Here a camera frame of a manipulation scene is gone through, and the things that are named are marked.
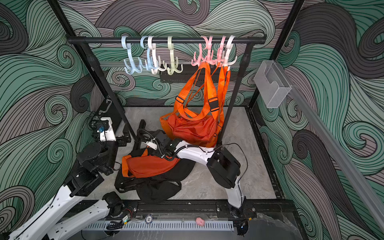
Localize black bag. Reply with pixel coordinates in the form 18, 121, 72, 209
115, 148, 196, 193
136, 180, 182, 204

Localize rust red bag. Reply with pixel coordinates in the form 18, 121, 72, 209
166, 114, 217, 147

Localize orange backpack bag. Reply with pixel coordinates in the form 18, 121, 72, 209
174, 63, 220, 121

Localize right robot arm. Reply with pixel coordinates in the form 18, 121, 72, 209
151, 130, 245, 209

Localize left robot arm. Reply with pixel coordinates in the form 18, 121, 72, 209
8, 117, 132, 240

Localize light blue hook leftmost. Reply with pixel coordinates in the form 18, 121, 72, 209
121, 36, 143, 75

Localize light blue hook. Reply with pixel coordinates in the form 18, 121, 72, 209
121, 36, 143, 75
140, 36, 152, 71

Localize pale green hook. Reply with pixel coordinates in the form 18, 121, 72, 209
166, 36, 184, 76

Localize white hook left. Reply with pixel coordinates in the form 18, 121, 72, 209
148, 36, 166, 75

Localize white hook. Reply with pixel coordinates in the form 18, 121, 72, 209
222, 35, 238, 71
148, 36, 166, 75

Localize pink hook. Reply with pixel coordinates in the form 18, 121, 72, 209
216, 36, 227, 67
202, 36, 217, 65
191, 44, 203, 67

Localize white hook rightmost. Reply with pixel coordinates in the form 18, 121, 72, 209
222, 35, 238, 71

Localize front poker chip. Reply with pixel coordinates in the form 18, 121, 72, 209
145, 215, 154, 224

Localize pink small object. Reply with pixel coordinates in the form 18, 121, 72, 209
196, 217, 205, 227

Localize black clothes rack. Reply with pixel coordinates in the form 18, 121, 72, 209
66, 34, 267, 151

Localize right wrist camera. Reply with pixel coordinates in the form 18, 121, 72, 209
145, 141, 158, 150

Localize black corrugated cable hose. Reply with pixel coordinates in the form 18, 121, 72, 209
136, 128, 187, 161

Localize white slotted cable duct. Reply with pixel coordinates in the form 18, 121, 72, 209
82, 220, 235, 232

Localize clear mesh wall bin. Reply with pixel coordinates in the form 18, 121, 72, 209
254, 61, 292, 109

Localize aluminium wall rail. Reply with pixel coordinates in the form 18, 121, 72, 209
290, 86, 384, 230

